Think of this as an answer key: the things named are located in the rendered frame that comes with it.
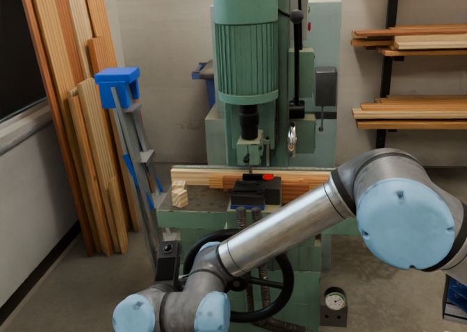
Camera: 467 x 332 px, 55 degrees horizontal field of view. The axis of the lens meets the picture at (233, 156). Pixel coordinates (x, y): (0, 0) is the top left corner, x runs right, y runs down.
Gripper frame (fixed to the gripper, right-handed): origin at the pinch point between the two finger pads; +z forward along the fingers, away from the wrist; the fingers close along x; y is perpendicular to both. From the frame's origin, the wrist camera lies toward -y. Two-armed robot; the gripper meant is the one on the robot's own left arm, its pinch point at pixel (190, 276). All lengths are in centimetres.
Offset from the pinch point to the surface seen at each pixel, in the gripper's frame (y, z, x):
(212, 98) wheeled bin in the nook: -92, 183, -39
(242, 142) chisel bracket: -35.7, 21.9, 10.1
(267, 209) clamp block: -15.8, 9.7, 18.5
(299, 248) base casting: -4.2, 25.0, 25.5
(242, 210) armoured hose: -15.6, 6.4, 12.2
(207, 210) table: -15.8, 19.2, -0.4
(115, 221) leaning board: -10, 141, -90
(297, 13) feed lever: -64, 0, 29
